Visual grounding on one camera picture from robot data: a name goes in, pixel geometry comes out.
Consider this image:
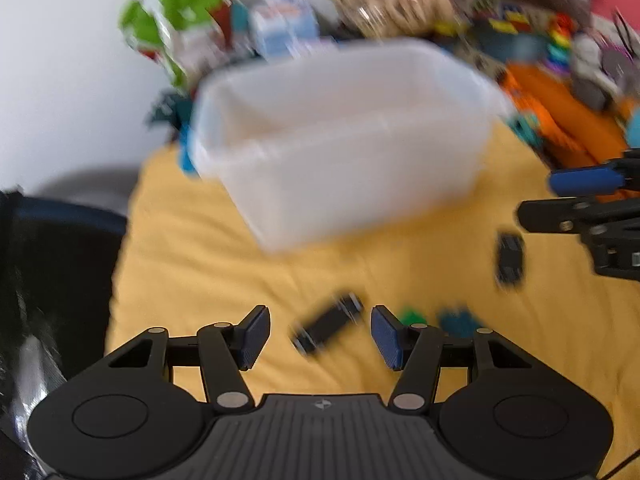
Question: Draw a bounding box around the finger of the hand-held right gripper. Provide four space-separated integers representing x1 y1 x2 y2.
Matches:
516 195 640 235
548 149 640 197

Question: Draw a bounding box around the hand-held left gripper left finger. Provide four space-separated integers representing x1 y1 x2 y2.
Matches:
107 305 272 415

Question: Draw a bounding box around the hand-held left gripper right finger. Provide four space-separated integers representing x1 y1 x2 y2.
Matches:
370 304 536 415

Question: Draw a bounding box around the white plastic storage bin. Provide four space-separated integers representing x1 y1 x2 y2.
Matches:
180 37 516 256

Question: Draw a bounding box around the white desktop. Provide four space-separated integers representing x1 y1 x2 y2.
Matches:
0 0 351 201

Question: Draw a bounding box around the green cube block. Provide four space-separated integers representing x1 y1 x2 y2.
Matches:
397 306 428 326

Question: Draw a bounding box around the small black toy car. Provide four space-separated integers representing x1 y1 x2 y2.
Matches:
495 231 527 291

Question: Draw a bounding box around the orange box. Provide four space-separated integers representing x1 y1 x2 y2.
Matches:
502 62 640 171

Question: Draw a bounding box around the yellow cloth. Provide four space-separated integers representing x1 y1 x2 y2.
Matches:
105 125 640 480

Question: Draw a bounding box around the orange and teal dinosaur toy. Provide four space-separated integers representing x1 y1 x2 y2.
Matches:
502 72 556 151

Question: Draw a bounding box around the grey figure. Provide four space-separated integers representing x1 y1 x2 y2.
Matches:
570 35 616 111

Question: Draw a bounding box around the rainbow stacking toy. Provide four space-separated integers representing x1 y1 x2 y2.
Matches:
545 12 576 71

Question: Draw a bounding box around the pink board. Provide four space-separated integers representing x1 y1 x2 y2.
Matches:
590 0 640 46

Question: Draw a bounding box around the black chair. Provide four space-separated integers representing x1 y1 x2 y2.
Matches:
0 190 128 480

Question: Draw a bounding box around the dark teal box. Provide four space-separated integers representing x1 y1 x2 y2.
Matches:
146 91 193 133

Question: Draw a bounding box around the white and blue carton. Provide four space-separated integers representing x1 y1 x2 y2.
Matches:
249 0 321 58

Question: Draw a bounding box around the green snack bag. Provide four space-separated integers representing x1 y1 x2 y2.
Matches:
119 0 236 86

